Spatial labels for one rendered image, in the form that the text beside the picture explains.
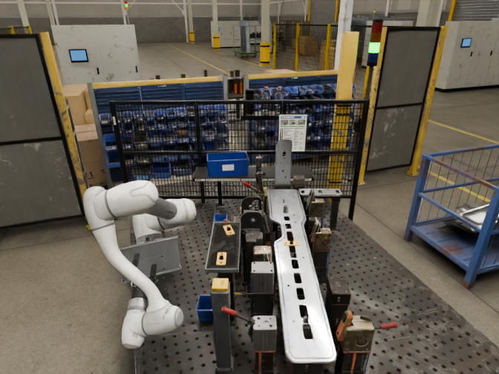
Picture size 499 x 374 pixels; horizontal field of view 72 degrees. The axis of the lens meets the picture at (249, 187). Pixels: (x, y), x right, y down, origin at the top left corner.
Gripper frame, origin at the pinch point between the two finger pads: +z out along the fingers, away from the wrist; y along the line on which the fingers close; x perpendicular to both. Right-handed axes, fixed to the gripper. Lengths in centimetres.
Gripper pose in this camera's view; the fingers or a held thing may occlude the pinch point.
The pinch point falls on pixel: (145, 261)
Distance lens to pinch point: 189.0
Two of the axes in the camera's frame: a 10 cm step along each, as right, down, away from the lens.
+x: 9.0, -3.0, -3.1
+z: -0.4, -7.8, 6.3
